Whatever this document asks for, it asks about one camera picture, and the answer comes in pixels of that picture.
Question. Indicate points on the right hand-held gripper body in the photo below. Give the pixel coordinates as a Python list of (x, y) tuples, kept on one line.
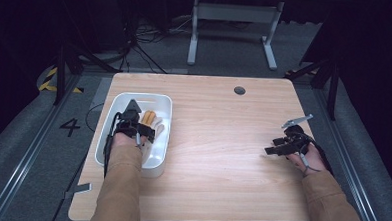
[(296, 136)]

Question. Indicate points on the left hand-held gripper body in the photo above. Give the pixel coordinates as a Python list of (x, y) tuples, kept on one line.
[(128, 121)]

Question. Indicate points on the cream glove with orange fingers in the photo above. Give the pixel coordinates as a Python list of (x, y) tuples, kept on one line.
[(148, 117)]

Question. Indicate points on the cream fluffy glove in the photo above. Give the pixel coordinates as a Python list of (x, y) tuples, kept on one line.
[(145, 150)]

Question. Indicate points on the white plastic bin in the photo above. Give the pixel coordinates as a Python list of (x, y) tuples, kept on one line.
[(159, 149)]

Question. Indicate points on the person's left hand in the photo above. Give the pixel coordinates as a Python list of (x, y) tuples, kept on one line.
[(124, 140)]

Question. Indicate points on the person's right hand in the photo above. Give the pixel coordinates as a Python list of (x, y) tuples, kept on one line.
[(312, 160)]

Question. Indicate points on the grey left gripper plug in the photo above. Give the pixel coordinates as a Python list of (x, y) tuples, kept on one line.
[(138, 138)]

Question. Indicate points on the grey gripper plug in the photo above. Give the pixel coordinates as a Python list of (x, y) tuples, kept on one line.
[(304, 162), (138, 138)]

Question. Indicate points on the grey right gripper plug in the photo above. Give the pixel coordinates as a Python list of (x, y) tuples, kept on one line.
[(304, 162)]

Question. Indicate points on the black metal stand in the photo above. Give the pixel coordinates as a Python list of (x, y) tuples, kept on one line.
[(325, 72), (69, 65)]

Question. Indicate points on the grey tape piece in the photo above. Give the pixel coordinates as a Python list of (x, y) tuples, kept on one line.
[(80, 189)]

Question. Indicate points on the yellow black hazard tape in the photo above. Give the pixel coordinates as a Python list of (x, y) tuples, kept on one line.
[(48, 80)]

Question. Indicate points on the aluminium floor rail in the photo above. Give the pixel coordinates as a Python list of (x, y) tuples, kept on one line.
[(32, 150), (349, 147)]

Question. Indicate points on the grey metal table frame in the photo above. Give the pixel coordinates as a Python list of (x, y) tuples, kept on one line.
[(236, 13)]

